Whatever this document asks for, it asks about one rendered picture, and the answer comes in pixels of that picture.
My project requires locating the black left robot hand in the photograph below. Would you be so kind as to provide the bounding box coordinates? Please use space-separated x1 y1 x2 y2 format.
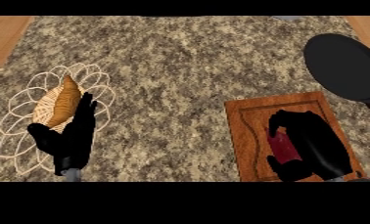
27 92 98 177

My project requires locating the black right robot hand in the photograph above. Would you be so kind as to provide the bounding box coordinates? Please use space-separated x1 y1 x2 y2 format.
266 109 354 183

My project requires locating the dark red pear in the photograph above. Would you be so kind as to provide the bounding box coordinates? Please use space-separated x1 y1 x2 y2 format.
265 126 303 165

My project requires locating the brown wooden cutting board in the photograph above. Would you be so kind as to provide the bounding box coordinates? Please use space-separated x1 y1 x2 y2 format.
223 91 367 183

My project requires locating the black pan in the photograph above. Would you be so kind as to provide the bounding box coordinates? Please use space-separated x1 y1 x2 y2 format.
302 33 370 105

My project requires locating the orange wooden bowl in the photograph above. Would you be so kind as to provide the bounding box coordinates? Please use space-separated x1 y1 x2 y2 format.
31 74 87 135

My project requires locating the grey object at edge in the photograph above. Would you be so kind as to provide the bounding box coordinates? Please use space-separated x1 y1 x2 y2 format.
271 16 306 22

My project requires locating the white flower-shaped wire placemat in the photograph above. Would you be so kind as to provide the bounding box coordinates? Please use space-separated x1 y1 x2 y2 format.
0 64 117 174

